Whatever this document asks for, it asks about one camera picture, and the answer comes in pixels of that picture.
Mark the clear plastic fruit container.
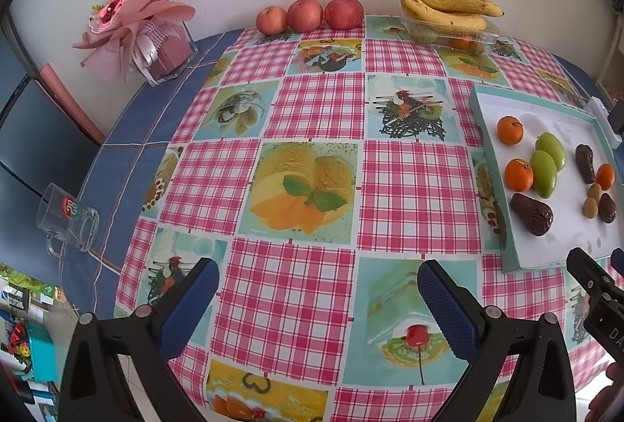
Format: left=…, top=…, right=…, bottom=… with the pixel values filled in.
left=404, top=15, right=503, bottom=57

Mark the pink wrapped flower bouquet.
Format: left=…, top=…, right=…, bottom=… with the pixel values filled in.
left=72, top=0, right=197, bottom=84

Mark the white power strip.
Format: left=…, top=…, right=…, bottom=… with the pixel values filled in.
left=589, top=96, right=616, bottom=145

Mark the dark grey cabinet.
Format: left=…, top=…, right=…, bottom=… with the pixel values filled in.
left=0, top=27, right=105, bottom=267

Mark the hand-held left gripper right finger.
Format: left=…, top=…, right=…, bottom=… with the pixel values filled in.
left=417, top=259, right=578, bottom=422

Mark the person's right hand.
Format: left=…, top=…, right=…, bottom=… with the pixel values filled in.
left=585, top=361, right=624, bottom=422

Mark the green mango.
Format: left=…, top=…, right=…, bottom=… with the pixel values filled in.
left=535, top=132, right=567, bottom=172
left=529, top=150, right=558, bottom=200

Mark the red apple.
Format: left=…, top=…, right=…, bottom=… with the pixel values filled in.
left=324, top=0, right=365, bottom=31
left=256, top=5, right=289, bottom=36
left=287, top=0, right=325, bottom=33

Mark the glass mug with red label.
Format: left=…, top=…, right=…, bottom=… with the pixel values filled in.
left=36, top=182, right=101, bottom=261

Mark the pink board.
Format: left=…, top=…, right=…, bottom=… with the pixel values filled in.
left=38, top=64, right=107, bottom=145

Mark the square glass vase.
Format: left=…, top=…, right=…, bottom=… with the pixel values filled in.
left=129, top=20, right=198, bottom=85

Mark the dark wrinkled avocado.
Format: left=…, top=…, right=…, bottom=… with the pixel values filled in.
left=574, top=144, right=596, bottom=185
left=599, top=193, right=617, bottom=224
left=510, top=193, right=555, bottom=236

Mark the pink plaid printed tablecloth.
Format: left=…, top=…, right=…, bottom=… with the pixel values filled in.
left=112, top=15, right=620, bottom=422

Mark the white tray with teal rim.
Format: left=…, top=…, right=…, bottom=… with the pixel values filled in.
left=469, top=84, right=624, bottom=275

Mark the teal box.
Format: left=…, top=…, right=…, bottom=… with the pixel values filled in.
left=22, top=322, right=59, bottom=384

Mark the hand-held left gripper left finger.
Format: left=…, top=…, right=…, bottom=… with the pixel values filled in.
left=58, top=257, right=220, bottom=422

